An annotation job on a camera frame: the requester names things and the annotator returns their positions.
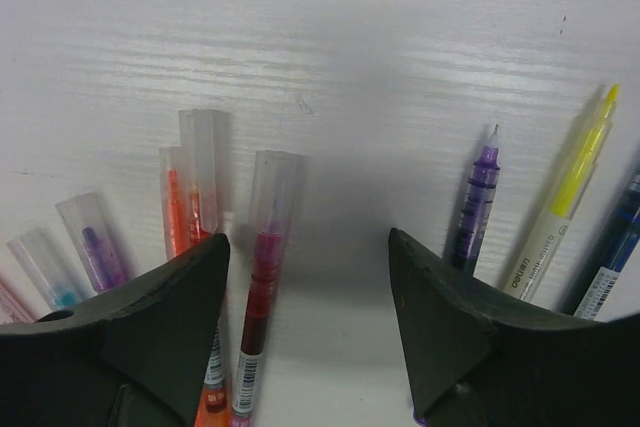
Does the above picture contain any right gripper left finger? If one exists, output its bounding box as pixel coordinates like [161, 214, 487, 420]
[1, 234, 230, 426]

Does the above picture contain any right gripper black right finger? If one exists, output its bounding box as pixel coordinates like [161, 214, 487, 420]
[388, 229, 639, 426]

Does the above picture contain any yellow highlighter pen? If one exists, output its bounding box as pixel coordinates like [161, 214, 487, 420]
[501, 83, 619, 302]

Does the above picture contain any red pen with cap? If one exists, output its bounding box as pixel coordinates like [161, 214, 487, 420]
[230, 150, 304, 426]

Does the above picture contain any light blue pen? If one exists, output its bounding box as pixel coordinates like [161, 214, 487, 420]
[7, 229, 81, 310]

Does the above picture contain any pink pen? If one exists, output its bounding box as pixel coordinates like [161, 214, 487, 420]
[0, 279, 35, 325]

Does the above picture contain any violet capped pen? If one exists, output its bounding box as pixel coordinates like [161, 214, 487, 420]
[56, 192, 130, 294]

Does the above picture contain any orange pen with cap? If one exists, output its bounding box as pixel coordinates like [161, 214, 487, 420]
[159, 109, 231, 426]

